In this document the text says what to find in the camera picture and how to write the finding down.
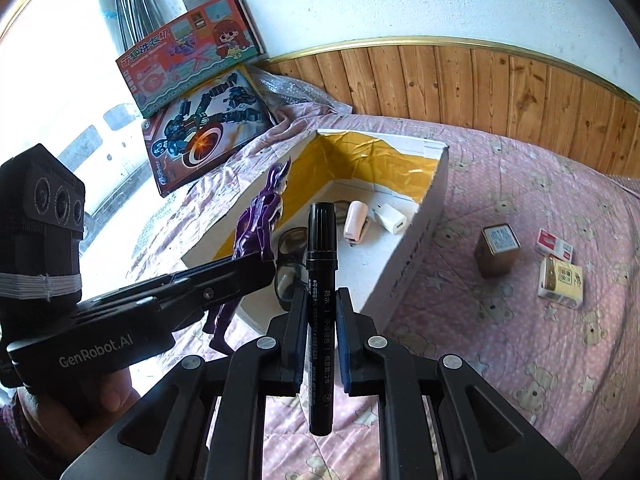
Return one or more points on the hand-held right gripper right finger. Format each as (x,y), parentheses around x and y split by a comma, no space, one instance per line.
(342,340)

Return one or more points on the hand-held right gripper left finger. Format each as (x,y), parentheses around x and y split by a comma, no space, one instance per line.
(300,340)

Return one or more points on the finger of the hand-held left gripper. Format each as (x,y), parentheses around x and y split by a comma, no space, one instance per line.
(220,290)
(150,287)

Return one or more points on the black clear safety goggles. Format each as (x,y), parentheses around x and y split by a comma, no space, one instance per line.
(286,287)

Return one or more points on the black marker pen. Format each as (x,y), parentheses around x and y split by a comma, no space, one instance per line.
(321,280)

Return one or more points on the purple action figure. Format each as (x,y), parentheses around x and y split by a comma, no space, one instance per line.
(257,225)

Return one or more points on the dark sunglasses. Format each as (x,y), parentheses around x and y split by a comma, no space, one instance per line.
(292,245)

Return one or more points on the white cardboard box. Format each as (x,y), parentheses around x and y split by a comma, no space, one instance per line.
(415,260)

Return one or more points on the pink stapler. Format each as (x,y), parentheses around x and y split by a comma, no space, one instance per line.
(356,222)

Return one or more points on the white charger plug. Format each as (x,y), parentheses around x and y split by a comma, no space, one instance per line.
(390,218)

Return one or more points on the person's left hand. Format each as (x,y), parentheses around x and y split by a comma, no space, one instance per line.
(65,410)

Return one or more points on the robot print toy box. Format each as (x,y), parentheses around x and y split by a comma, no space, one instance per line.
(205,130)

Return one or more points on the small gold tin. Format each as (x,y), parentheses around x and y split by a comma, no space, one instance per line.
(497,250)

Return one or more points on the pink bear print blanket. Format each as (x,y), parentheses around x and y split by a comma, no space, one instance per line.
(525,360)

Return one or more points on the clear bubble wrap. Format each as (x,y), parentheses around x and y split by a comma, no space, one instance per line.
(295,90)

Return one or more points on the yellow white small box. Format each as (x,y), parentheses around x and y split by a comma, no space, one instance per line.
(562,280)

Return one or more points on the small red white box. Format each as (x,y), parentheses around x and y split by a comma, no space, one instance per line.
(554,245)

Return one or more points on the colourful cartoon toy box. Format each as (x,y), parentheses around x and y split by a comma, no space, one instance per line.
(185,55)

